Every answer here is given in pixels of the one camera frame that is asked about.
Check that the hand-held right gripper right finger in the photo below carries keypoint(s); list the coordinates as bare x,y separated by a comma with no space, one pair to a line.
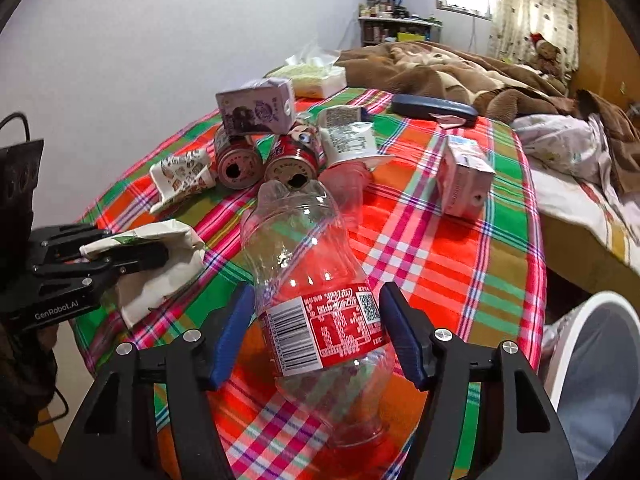
400,340

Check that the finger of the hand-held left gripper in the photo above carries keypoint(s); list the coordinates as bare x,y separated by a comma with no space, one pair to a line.
140,256
60,237

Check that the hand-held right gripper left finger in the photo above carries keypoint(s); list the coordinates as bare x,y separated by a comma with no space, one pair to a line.
232,340

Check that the clear plastic bottle red label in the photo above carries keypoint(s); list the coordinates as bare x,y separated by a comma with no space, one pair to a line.
295,240

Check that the red drink can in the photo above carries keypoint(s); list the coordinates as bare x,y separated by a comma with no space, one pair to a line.
237,165
292,160

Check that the white trash bin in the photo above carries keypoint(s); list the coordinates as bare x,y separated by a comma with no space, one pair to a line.
600,360

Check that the crumpled patterned paper cup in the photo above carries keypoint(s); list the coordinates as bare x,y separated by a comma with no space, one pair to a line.
180,175

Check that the plaid tablecloth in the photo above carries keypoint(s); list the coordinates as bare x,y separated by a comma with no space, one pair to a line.
425,240

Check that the clear plastic cup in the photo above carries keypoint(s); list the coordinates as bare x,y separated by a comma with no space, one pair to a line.
347,182

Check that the pink milk carton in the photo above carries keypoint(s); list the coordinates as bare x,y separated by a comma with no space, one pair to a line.
462,180

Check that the purple milk carton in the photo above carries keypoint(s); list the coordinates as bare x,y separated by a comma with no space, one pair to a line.
255,105

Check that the wooden bed with mattress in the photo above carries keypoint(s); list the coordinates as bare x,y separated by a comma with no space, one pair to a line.
575,250

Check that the white yogurt cup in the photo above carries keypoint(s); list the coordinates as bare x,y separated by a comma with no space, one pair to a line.
350,142

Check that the pink paper scrap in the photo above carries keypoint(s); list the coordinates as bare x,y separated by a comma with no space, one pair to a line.
447,120

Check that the tissue pack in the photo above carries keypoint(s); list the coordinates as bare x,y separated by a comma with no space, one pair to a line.
315,77

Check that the lilac floral duvet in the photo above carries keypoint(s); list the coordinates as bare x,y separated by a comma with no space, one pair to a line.
555,135

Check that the brown blanket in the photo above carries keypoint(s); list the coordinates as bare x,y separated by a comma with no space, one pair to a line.
425,67

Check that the teddy bear with red hat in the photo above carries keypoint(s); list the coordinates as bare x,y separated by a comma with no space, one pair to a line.
547,55

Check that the wooden wardrobe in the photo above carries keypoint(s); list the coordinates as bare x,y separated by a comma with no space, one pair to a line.
610,50

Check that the patterned curtain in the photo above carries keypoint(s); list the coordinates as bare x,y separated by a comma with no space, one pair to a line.
530,0

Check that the cluttered wall shelf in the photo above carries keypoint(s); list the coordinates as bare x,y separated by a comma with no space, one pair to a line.
395,30

